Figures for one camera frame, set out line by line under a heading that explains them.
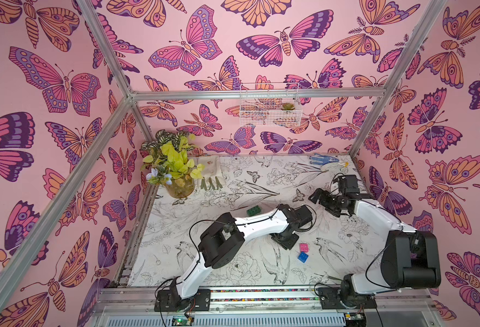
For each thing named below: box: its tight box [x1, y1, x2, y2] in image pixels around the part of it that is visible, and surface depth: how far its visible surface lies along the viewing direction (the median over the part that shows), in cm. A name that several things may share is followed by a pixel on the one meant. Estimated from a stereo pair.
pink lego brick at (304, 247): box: [299, 243, 309, 253], surface depth 86 cm
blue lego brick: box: [297, 251, 309, 264], surface depth 85 cm
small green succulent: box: [280, 102, 296, 111], surface depth 94 cm
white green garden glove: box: [200, 156, 225, 191], surface depth 114 cm
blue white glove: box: [308, 153, 340, 165], surface depth 119 cm
